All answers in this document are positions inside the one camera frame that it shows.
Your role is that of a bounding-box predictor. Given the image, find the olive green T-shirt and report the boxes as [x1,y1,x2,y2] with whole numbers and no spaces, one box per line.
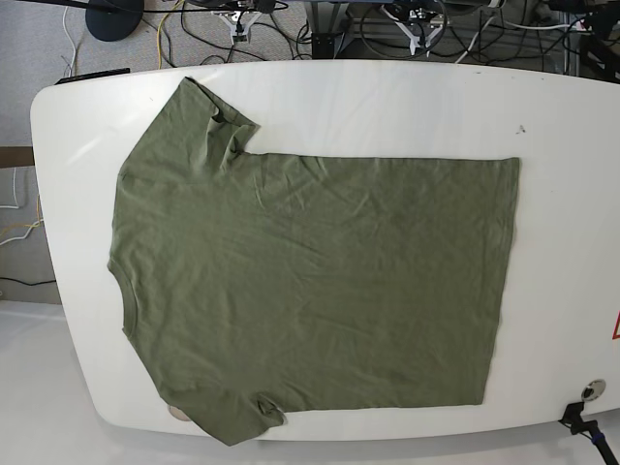
[108,78,521,446]

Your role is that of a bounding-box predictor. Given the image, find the left table grommet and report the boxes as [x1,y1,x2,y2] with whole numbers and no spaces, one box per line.
[168,405,191,422]

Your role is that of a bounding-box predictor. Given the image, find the table grommet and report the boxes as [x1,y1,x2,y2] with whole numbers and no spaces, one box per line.
[168,405,191,422]
[581,379,606,402]

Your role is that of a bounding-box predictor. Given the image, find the black bar at table edge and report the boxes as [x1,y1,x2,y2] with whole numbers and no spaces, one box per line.
[54,68,131,85]

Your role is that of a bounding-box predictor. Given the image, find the black round stand base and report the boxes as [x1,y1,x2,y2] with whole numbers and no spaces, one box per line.
[85,0,144,42]

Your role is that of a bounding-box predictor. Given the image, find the red warning sticker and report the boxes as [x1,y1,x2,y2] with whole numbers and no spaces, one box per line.
[611,312,620,340]

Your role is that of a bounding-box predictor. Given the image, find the right table grommet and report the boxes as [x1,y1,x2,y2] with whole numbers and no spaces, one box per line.
[581,379,606,402]

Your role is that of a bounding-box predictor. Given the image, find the aluminium frame leg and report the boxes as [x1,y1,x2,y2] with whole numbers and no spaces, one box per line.
[303,1,351,60]

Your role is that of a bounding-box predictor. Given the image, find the yellow floor cable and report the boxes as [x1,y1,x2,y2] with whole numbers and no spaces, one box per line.
[155,0,188,70]

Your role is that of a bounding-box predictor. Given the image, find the white floor cable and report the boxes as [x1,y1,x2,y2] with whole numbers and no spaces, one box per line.
[61,4,79,74]

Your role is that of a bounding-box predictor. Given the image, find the black clamp with cable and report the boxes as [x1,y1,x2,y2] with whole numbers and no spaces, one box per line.
[559,402,619,465]

